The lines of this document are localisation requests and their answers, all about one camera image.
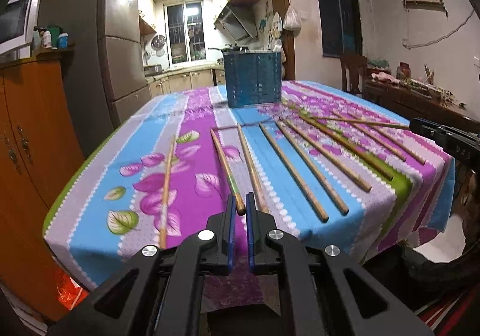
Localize wooden chopstick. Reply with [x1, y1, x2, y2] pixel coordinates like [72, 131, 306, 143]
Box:
[260, 124, 329, 223]
[276, 120, 349, 216]
[281, 119, 372, 193]
[372, 126, 426, 165]
[299, 114, 394, 181]
[159, 135, 176, 250]
[237, 125, 269, 213]
[300, 116, 410, 130]
[350, 122, 407, 162]
[210, 129, 247, 216]

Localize kitchen base cabinets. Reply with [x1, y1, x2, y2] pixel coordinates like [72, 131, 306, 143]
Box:
[146, 64, 225, 98]

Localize kitchen window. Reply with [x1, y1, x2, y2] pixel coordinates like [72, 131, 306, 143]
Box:
[164, 2, 207, 65]

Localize dark wooden side table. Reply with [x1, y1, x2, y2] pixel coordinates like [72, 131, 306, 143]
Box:
[362, 80, 479, 134]

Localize colourful floral tablecloth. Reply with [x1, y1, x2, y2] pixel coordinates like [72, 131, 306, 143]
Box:
[42, 81, 456, 290]

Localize wooden chair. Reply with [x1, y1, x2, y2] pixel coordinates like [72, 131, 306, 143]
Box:
[340, 53, 368, 95]

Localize dark window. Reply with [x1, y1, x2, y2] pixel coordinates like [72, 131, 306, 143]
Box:
[318, 0, 362, 58]

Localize blue perforated utensil holder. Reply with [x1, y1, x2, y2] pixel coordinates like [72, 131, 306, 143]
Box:
[224, 51, 282, 108]

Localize orange wooden cabinet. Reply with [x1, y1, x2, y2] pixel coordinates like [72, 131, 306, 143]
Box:
[1, 55, 84, 321]

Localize white plastic bag hanging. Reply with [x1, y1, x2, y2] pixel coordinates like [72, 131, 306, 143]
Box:
[283, 5, 302, 32]

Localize range hood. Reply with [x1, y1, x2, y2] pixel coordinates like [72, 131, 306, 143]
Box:
[214, 5, 258, 43]

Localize green container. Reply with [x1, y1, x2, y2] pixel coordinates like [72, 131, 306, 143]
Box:
[47, 24, 64, 47]

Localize white bottle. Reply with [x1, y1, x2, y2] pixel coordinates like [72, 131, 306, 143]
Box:
[39, 29, 52, 49]

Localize silver refrigerator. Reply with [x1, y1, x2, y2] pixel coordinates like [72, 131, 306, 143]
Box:
[38, 0, 151, 156]

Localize white microwave oven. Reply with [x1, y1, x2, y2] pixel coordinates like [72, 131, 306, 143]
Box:
[0, 0, 39, 55]

